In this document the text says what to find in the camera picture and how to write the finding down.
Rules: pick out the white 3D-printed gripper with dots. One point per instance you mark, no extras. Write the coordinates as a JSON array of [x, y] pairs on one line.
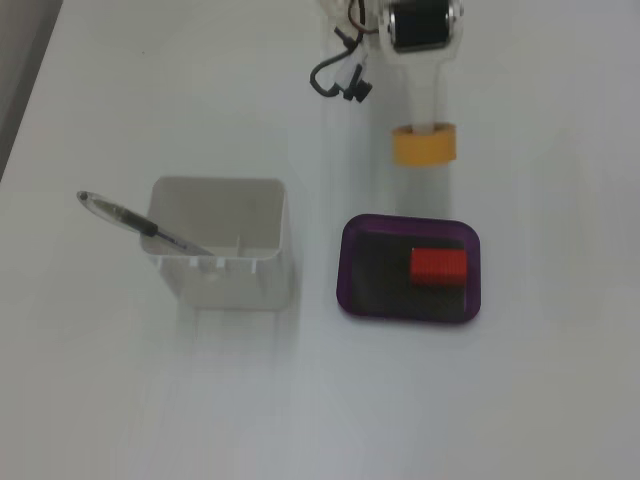
[[419, 31]]

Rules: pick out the yellow tape roll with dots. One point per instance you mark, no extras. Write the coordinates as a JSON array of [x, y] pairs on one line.
[[425, 152]]

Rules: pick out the black ballpoint pen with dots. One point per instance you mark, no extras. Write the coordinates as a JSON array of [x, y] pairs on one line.
[[125, 219]]

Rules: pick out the white plastic pen holder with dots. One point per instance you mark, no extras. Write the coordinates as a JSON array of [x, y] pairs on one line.
[[235, 290]]

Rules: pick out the red rectangular block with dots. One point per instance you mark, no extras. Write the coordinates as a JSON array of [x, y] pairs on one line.
[[439, 267]]

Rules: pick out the purple metal tray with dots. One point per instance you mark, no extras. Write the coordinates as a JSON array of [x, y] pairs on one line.
[[474, 280]]

